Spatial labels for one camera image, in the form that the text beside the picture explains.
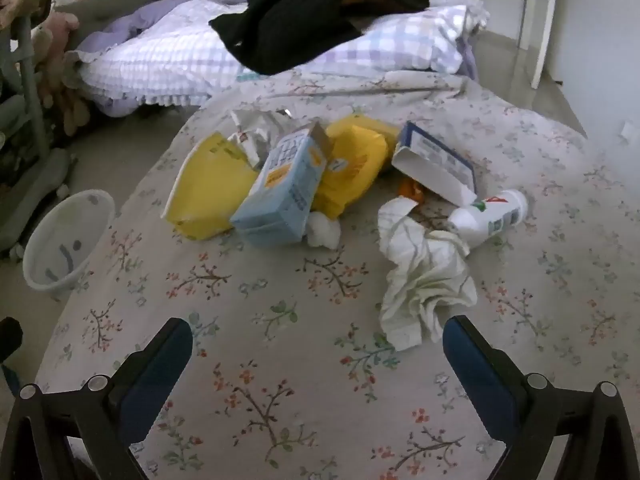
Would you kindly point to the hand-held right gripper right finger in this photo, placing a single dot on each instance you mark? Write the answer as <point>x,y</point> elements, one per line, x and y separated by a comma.
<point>472,365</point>

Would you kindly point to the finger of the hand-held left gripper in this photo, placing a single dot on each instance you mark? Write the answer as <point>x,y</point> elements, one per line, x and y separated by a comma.
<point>9,337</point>

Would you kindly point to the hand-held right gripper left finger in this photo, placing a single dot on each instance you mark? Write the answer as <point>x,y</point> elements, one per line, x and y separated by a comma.
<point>160,360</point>

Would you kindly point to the large white tissue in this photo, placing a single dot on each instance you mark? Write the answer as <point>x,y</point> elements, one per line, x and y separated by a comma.
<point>425,275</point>

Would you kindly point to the white smiley face trash bin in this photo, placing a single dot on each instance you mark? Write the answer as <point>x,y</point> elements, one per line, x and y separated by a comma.
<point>65,245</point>

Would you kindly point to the white bottle with green label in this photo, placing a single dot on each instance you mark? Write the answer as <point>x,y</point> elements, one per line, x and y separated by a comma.
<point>487,215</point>

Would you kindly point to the orange peel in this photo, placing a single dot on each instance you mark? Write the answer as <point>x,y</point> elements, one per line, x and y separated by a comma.
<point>411,191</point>

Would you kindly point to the white cotton ball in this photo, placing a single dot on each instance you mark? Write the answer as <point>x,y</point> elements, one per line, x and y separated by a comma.
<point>322,230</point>

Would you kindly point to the white and blue box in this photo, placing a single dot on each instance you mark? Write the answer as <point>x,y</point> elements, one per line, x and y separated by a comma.
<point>435,165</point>

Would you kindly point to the light blue carton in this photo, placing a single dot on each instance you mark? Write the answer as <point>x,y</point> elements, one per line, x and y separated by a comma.
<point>280,185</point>

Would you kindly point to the bulging yellow plastic packet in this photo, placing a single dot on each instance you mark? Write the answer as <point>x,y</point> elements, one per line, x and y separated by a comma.
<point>357,155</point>

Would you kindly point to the white paper wrapper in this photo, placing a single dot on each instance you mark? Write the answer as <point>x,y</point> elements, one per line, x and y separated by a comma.
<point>255,132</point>

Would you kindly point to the floral bedsheet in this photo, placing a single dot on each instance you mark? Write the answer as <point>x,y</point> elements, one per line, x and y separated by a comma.
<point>320,360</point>

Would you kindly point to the grey green chair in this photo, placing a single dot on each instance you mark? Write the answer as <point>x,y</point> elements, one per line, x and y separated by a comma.
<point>27,110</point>

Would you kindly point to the small white floor item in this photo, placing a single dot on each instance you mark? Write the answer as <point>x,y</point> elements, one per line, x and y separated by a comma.
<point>626,130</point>

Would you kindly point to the pink plush toy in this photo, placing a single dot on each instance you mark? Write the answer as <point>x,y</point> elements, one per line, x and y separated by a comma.
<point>57,45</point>

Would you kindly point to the purple checked quilt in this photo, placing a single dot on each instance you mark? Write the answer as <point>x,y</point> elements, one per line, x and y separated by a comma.
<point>165,55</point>

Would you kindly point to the purple checked pillow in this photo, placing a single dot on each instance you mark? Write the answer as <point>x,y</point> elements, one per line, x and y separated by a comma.
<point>410,40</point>

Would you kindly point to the brown plush toy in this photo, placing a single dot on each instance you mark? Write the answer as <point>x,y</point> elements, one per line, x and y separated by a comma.
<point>22,0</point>

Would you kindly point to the white door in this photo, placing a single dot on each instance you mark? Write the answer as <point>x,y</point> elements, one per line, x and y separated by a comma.
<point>542,20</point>

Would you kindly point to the grey bed headboard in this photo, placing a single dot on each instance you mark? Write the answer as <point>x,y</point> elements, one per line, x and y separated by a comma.
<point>125,5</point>

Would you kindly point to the black clothing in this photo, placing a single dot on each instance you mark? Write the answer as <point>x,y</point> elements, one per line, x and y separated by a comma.
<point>300,15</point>

